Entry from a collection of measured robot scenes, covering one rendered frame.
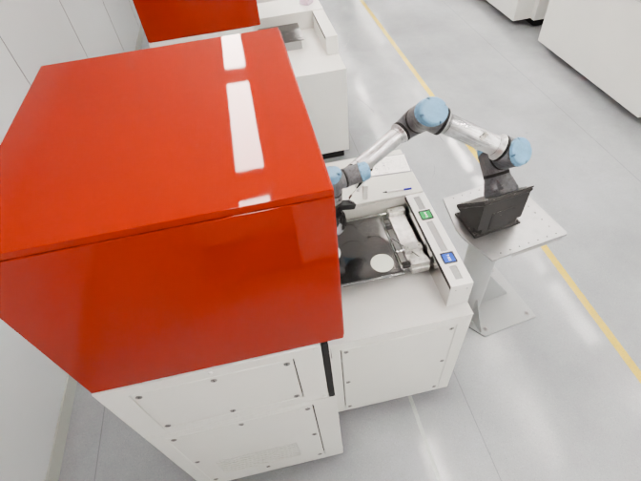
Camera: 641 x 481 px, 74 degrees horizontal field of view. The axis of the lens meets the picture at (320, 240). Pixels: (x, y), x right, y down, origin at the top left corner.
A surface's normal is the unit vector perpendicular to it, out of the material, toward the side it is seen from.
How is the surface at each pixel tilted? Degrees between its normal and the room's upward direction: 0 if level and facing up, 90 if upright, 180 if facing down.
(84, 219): 0
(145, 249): 90
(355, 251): 0
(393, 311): 0
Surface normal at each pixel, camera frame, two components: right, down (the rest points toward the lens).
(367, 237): -0.07, -0.66
